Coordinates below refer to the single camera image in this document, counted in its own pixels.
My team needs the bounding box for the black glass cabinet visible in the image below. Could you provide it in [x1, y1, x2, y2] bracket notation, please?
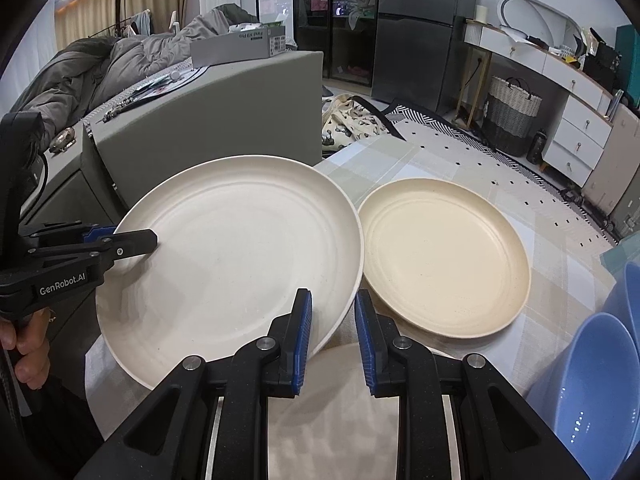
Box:
[294, 0, 378, 87]

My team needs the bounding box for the cream plate back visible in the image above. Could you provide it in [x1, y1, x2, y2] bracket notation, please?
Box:
[358, 178, 532, 339]

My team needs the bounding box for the white desk with drawers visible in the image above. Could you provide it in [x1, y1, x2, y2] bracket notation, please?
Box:
[464, 20, 613, 186]

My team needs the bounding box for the black water bottle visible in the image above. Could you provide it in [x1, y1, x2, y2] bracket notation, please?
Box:
[526, 130, 548, 166]

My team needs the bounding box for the black refrigerator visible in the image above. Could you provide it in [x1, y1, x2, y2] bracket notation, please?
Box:
[372, 0, 476, 114]

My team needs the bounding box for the patterned tote bag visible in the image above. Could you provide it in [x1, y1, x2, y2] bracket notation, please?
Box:
[321, 94, 402, 155]

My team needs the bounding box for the person left hand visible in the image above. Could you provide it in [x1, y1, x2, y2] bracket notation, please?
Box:
[1, 308, 51, 390]

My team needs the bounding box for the cream plate front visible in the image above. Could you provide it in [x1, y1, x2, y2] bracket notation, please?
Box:
[268, 344, 399, 479]

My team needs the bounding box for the cream plate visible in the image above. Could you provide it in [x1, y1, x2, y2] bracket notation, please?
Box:
[358, 178, 532, 339]
[268, 344, 399, 479]
[96, 155, 363, 389]

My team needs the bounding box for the dotted floor rug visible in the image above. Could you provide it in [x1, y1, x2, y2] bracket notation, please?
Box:
[382, 102, 622, 245]

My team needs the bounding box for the beige suitcase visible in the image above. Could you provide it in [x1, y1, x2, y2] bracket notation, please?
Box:
[582, 105, 640, 214]

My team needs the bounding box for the grey cardboard box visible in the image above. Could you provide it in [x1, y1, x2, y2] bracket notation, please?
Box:
[190, 26, 286, 68]

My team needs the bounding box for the dark blue bowl back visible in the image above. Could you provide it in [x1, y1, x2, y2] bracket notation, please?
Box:
[603, 262, 640, 346]

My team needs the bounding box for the large blue bowl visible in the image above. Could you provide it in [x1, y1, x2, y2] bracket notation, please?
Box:
[526, 312, 639, 479]

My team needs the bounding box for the grey jacket pile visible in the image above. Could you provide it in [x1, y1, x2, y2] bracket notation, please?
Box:
[11, 3, 257, 151]

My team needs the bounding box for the green suitcase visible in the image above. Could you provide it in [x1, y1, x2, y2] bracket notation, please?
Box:
[615, 25, 640, 107]

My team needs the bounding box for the woven laundry basket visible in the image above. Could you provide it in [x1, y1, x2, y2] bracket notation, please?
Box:
[482, 76, 542, 157]

